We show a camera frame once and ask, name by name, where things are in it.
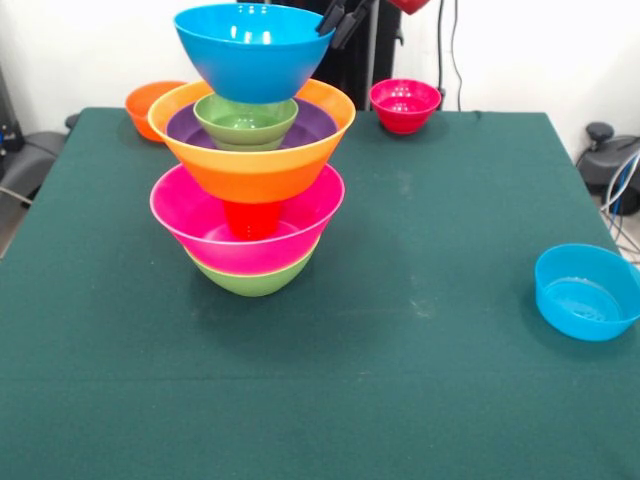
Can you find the small orange bowl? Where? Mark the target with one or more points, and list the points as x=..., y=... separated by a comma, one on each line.
x=140, y=107

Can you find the black chair base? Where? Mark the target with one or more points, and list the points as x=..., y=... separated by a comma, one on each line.
x=600, y=165
x=30, y=160

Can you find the large orange bowl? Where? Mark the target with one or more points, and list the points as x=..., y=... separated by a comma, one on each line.
x=255, y=175

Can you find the medium green bowl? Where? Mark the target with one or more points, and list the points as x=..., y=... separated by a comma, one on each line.
x=255, y=282

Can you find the small green bowl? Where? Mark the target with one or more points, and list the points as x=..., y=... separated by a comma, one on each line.
x=245, y=127

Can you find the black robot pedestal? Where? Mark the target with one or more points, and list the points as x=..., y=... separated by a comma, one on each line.
x=360, y=65

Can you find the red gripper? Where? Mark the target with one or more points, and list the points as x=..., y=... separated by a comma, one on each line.
x=410, y=5

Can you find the orange cup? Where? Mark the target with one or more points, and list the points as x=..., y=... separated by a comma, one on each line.
x=251, y=220

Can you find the small blue bowl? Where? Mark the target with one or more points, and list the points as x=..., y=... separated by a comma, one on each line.
x=585, y=300

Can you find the dark green tablecloth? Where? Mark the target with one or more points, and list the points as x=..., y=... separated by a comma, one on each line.
x=350, y=375

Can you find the large pink bowl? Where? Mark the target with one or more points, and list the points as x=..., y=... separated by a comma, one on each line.
x=190, y=225

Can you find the medium blue bowl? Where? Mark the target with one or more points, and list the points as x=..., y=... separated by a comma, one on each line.
x=250, y=60

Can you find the small pink-red bowl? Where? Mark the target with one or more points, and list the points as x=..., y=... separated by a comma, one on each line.
x=405, y=112

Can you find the purple bowl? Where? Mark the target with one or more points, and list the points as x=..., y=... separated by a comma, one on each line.
x=320, y=125

